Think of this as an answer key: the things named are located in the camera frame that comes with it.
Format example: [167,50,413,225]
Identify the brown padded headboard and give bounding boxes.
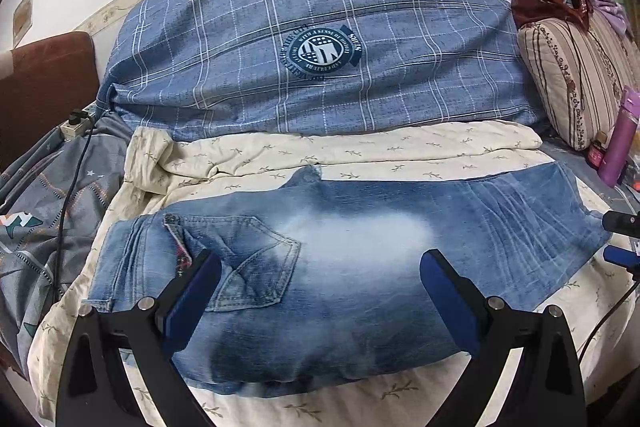
[0,31,98,172]

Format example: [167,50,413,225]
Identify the small wall poster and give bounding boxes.
[12,0,35,48]

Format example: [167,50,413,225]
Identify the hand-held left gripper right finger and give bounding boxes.
[419,249,588,427]

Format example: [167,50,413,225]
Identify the grey star-print duvet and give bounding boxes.
[0,109,133,378]

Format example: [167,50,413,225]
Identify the cream leaf-print blanket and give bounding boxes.
[27,119,640,427]

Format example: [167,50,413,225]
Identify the purple bottle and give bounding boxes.
[597,87,640,188]

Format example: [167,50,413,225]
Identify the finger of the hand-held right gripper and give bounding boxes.
[602,245,640,269]
[602,210,640,239]

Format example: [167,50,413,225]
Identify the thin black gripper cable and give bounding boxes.
[577,277,640,358]

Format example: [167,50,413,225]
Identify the lilac ruffled cloth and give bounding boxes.
[575,0,628,32]

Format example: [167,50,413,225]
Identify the striped floral pillow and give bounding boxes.
[516,14,640,152]

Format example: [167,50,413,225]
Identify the blue plaid quilt with emblem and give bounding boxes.
[95,0,548,142]

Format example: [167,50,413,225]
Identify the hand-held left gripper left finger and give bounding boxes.
[55,249,223,427]

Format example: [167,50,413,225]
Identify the light blue denim pants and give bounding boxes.
[87,162,613,400]

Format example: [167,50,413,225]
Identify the white power strip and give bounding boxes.
[60,104,98,138]

